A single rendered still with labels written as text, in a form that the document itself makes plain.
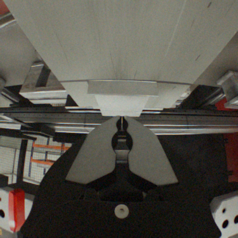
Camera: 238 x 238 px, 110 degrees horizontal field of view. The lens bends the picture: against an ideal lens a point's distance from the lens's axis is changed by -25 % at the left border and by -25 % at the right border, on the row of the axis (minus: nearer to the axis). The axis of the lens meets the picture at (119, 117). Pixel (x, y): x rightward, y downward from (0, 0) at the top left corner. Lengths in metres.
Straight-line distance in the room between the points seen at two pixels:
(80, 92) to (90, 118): 0.32
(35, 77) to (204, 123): 0.66
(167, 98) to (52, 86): 0.23
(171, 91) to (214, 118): 0.51
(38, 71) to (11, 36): 0.10
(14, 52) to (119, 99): 0.29
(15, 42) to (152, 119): 0.51
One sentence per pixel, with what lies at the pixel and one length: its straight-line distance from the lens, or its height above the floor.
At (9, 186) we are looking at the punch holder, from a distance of 0.31.
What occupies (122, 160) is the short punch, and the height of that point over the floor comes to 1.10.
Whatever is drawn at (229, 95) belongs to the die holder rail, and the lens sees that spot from 0.42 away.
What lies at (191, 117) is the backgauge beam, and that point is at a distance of 0.58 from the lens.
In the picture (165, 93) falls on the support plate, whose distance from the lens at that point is 0.18.
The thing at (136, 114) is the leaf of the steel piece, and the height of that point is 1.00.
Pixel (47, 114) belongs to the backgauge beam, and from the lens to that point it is 0.59.
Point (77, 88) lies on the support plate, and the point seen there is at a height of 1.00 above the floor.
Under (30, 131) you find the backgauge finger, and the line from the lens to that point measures 0.56.
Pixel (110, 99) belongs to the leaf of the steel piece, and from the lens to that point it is 0.18.
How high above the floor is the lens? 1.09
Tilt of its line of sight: 19 degrees down
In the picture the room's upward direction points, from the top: 179 degrees counter-clockwise
